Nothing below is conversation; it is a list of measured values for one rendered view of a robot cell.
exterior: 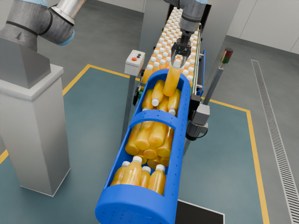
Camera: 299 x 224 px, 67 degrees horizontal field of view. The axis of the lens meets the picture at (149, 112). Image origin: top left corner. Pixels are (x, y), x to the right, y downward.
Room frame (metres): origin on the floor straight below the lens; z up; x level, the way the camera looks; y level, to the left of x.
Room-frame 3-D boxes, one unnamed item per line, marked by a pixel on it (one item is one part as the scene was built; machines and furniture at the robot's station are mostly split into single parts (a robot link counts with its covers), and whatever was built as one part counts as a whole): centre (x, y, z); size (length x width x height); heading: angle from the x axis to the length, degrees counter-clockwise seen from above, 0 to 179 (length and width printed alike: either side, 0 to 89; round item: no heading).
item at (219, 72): (1.63, -0.47, 0.55); 0.04 x 0.04 x 1.10; 87
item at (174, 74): (1.09, -0.08, 1.23); 0.07 x 0.07 x 0.19
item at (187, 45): (1.06, -0.08, 1.47); 0.09 x 0.08 x 0.12; 177
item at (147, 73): (1.40, 0.07, 0.99); 0.07 x 0.07 x 0.19
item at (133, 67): (1.49, 0.19, 1.05); 0.20 x 0.10 x 0.10; 177
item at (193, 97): (1.30, -0.29, 0.95); 0.10 x 0.07 x 0.10; 87
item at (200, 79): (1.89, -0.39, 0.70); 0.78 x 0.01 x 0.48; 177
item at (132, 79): (1.49, 0.19, 0.50); 0.04 x 0.04 x 1.00; 87
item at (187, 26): (1.07, -0.09, 1.55); 0.10 x 0.09 x 0.05; 87
